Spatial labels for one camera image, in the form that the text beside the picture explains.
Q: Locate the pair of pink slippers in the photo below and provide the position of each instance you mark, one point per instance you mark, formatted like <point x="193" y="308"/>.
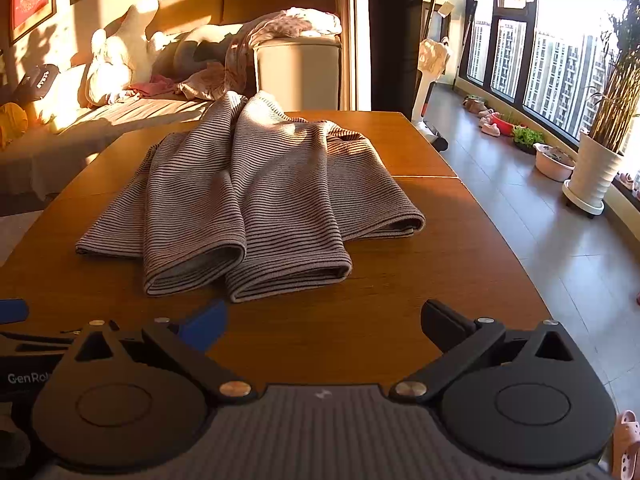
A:
<point x="489" y="127"/>

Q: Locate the striped knit pants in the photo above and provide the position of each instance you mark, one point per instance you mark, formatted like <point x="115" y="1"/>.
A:
<point x="250" y="185"/>

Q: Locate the white ribbed plant pot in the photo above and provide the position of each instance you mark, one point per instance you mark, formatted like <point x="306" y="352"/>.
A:
<point x="595" y="170"/>

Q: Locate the beige sofa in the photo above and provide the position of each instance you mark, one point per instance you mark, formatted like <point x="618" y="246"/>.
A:
<point x="125" y="115"/>

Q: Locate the small brown plant pot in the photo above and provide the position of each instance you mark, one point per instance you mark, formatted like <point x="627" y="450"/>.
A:
<point x="474" y="104"/>

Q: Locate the red basin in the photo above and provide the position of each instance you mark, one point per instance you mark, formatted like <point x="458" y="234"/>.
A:
<point x="505" y="125"/>

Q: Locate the dark pink cloth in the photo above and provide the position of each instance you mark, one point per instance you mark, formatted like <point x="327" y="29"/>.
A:
<point x="155" y="85"/>

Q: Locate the yellow plush toy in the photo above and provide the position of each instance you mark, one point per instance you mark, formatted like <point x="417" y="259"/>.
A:
<point x="12" y="125"/>

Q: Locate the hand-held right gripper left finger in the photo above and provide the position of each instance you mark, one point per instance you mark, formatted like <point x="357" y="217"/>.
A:
<point x="205" y="325"/>

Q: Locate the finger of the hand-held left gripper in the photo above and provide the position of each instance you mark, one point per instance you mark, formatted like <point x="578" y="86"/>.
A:
<point x="11" y="311"/>

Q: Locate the sheer beige curtain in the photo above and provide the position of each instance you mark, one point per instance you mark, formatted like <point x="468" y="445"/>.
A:
<point x="350" y="10"/>

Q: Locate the green seedling tray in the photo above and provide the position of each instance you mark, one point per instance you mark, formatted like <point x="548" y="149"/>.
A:
<point x="527" y="137"/>

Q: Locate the pink floral blanket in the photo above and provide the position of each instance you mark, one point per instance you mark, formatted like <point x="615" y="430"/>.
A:
<point x="240" y="45"/>

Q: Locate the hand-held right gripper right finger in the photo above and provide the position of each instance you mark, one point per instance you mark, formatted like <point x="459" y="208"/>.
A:
<point x="442" y="325"/>

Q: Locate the white plush toy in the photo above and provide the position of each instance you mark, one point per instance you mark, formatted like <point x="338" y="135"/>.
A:
<point x="115" y="60"/>

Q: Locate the dark curtain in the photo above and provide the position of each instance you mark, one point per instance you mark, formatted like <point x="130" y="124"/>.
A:
<point x="395" y="35"/>

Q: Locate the grey pillow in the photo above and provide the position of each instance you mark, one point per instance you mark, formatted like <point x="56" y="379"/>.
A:
<point x="190" y="52"/>

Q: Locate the tall green plant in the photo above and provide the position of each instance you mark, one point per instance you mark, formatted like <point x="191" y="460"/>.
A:
<point x="620" y="95"/>

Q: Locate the pink clog slipper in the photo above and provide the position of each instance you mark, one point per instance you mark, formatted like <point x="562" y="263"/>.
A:
<point x="627" y="440"/>

